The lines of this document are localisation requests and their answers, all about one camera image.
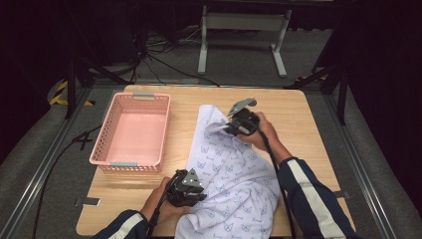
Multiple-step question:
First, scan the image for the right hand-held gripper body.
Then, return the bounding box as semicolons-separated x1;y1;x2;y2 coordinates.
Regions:
228;97;261;135

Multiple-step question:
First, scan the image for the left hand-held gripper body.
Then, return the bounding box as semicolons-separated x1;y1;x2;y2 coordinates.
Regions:
165;168;203;207

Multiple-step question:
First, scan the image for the white blanket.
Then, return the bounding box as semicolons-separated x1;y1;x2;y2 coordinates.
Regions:
174;104;283;239

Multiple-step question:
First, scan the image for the person's right hand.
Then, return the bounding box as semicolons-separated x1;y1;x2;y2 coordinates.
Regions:
237;112;279;152

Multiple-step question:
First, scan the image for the person's left hand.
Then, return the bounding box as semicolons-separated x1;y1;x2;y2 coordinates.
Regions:
140;177;191;224

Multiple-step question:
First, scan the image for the pink plastic basket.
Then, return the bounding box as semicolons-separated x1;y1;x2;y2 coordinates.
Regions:
89;92;172;174

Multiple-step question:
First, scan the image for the black tripod stand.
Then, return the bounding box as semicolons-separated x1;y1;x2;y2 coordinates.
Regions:
283;63;349;126
64;56;133;120

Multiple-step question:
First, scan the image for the grey metal stand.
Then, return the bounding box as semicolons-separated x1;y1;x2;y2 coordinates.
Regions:
197;4;293;79

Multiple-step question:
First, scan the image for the left hand-held gripper cable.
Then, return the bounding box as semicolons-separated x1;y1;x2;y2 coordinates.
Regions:
145;172;180;239

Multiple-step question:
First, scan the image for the hand-held gripper cable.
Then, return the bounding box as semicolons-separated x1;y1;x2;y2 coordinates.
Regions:
258;129;297;239
145;172;180;239

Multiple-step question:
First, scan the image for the right hand-held gripper cable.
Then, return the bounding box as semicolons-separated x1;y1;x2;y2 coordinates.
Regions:
258;129;297;239

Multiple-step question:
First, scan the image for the bundle of black floor cables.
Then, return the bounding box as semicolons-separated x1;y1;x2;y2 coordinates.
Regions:
130;28;221;88

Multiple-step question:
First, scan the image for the aluminium floor rail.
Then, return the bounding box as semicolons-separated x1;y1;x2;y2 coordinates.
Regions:
0;86;95;239
322;94;399;239

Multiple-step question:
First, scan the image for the long black floor cable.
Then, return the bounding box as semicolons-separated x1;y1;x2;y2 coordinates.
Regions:
31;123;103;239

